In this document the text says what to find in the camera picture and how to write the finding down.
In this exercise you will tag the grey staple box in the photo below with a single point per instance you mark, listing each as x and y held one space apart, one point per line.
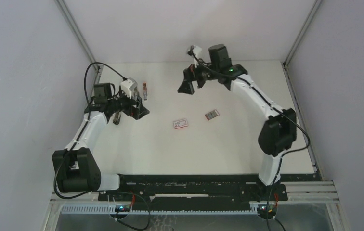
211 115

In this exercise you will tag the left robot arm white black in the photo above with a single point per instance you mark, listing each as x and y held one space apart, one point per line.
76 170

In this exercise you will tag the white cable duct strip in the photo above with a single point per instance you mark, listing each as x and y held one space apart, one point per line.
89 209

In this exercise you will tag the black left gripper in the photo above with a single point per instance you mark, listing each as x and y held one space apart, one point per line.
142 111

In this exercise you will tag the aluminium front rail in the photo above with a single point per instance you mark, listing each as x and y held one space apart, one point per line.
286 192

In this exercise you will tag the aluminium frame corner post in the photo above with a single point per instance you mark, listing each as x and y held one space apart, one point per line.
71 22

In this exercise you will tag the black and grey large stapler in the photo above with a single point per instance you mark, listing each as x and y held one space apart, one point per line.
117 118

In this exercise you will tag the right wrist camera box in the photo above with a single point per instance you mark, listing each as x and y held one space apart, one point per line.
195 52

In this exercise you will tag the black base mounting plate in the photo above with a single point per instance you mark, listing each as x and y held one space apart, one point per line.
198 203

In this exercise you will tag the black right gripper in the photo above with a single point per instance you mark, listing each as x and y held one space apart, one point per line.
187 86

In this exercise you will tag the right aluminium frame post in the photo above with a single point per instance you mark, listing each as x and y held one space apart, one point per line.
312 13

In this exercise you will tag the red white staple box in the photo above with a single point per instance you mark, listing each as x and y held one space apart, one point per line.
182 123

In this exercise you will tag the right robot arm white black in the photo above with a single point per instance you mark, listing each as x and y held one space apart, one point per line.
279 127

